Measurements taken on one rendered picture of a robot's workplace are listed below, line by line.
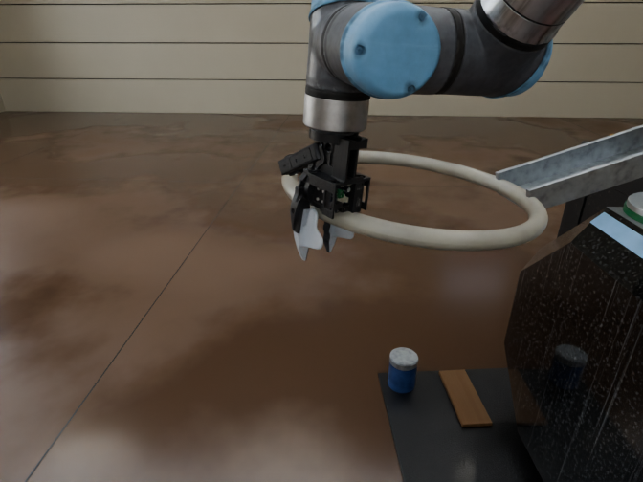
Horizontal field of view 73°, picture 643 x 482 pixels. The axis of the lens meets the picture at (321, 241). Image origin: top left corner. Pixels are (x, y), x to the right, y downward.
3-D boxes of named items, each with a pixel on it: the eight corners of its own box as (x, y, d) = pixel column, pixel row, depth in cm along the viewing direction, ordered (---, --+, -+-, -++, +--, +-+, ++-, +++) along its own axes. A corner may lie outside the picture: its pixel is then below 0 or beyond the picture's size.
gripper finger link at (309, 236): (308, 273, 66) (322, 217, 63) (285, 257, 70) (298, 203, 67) (323, 272, 68) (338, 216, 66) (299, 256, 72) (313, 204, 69)
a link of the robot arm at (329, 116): (291, 91, 61) (342, 89, 67) (290, 126, 63) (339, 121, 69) (334, 102, 55) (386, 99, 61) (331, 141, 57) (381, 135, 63)
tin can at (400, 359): (418, 379, 163) (421, 351, 157) (410, 397, 155) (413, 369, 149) (392, 370, 167) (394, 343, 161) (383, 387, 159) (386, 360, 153)
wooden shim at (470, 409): (438, 373, 166) (438, 370, 165) (464, 372, 166) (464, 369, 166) (461, 427, 143) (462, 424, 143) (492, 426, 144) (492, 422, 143)
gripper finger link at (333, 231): (346, 264, 71) (343, 215, 66) (322, 249, 75) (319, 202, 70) (360, 255, 73) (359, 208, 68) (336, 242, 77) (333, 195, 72)
